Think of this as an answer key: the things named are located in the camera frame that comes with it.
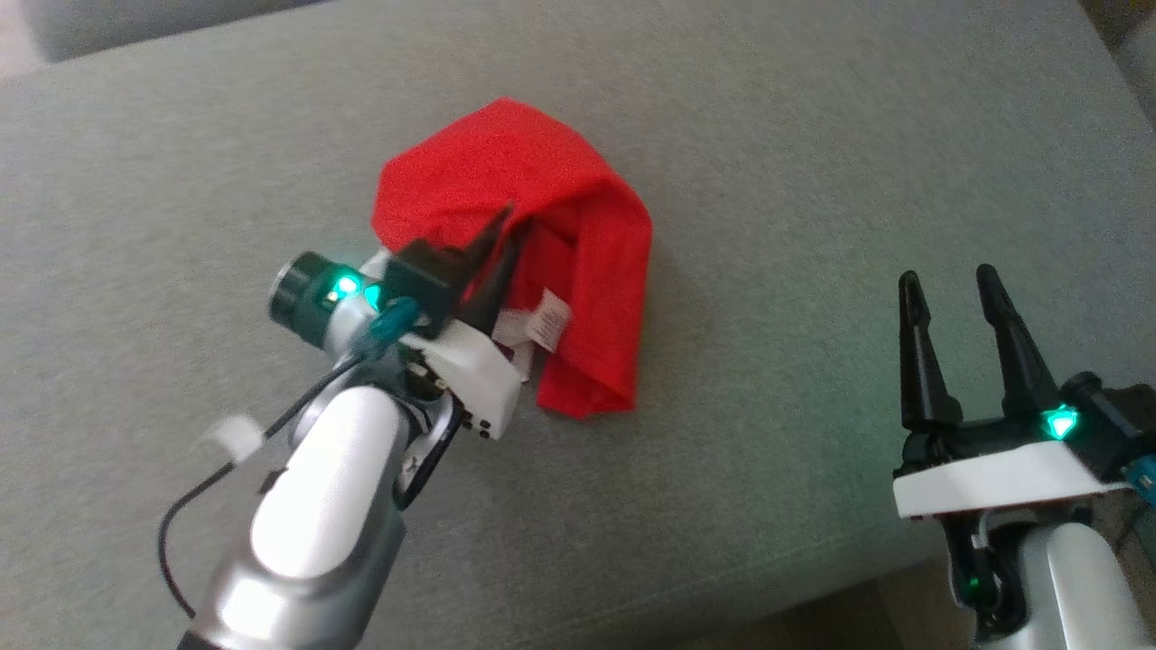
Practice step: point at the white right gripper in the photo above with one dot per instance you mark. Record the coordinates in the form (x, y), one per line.
(993, 474)

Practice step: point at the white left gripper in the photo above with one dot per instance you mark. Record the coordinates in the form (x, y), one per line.
(470, 370)

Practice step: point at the red shirt with white trim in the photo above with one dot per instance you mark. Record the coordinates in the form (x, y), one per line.
(542, 181)

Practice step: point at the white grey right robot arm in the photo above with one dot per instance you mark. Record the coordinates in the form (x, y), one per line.
(1075, 587)

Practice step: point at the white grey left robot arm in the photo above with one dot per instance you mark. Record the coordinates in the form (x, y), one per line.
(325, 496)

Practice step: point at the grey fabric sofa seat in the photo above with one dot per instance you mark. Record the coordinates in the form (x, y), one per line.
(768, 135)

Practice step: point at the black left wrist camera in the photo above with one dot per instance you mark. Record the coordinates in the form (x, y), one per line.
(420, 275)

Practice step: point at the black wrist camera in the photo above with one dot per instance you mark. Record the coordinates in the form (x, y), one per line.
(1115, 420)
(420, 275)

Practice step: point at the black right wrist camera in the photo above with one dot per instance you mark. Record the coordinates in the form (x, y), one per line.
(1115, 420)

